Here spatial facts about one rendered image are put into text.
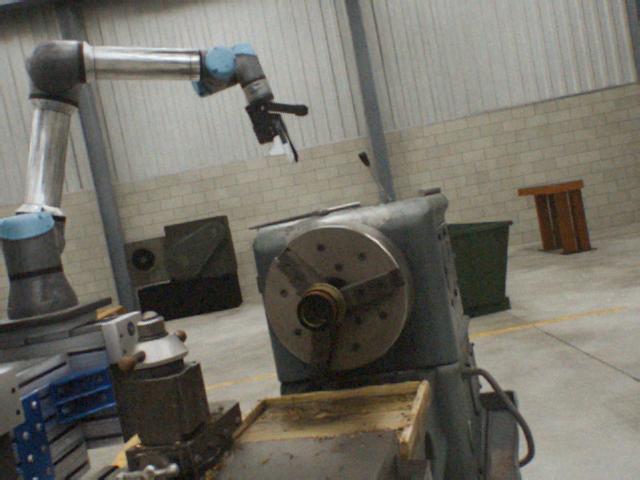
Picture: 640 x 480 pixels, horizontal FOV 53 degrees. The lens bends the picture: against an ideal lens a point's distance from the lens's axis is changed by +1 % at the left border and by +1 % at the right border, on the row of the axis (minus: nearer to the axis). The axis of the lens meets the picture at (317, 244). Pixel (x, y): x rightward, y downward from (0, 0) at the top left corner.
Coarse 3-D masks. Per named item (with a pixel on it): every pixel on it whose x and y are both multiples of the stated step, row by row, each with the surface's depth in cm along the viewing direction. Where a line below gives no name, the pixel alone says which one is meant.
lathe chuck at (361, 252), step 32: (352, 224) 139; (320, 256) 135; (352, 256) 133; (384, 256) 131; (288, 288) 138; (288, 320) 139; (352, 320) 135; (384, 320) 133; (352, 352) 135; (384, 352) 133
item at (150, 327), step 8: (152, 312) 82; (144, 320) 81; (152, 320) 81; (160, 320) 81; (144, 328) 80; (152, 328) 80; (160, 328) 81; (144, 336) 81; (152, 336) 80; (160, 336) 81
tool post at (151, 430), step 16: (144, 368) 80; (160, 368) 79; (176, 368) 81; (192, 368) 82; (128, 384) 80; (144, 384) 79; (160, 384) 79; (176, 384) 79; (192, 384) 82; (144, 400) 80; (160, 400) 79; (176, 400) 79; (192, 400) 81; (144, 416) 80; (160, 416) 79; (176, 416) 79; (192, 416) 80; (208, 416) 84; (144, 432) 80; (160, 432) 80; (176, 432) 79; (192, 432) 81
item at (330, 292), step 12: (312, 288) 127; (324, 288) 125; (336, 288) 126; (300, 300) 122; (312, 300) 128; (324, 300) 121; (336, 300) 123; (300, 312) 122; (312, 312) 128; (336, 312) 122; (312, 324) 123; (324, 324) 121; (336, 324) 127
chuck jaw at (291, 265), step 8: (288, 248) 137; (280, 256) 138; (288, 256) 133; (296, 256) 135; (280, 264) 133; (288, 264) 134; (296, 264) 132; (304, 264) 135; (288, 272) 133; (296, 272) 131; (304, 272) 130; (312, 272) 134; (288, 280) 131; (296, 280) 131; (304, 280) 130; (312, 280) 130; (320, 280) 133; (328, 280) 137; (296, 288) 131; (304, 288) 128
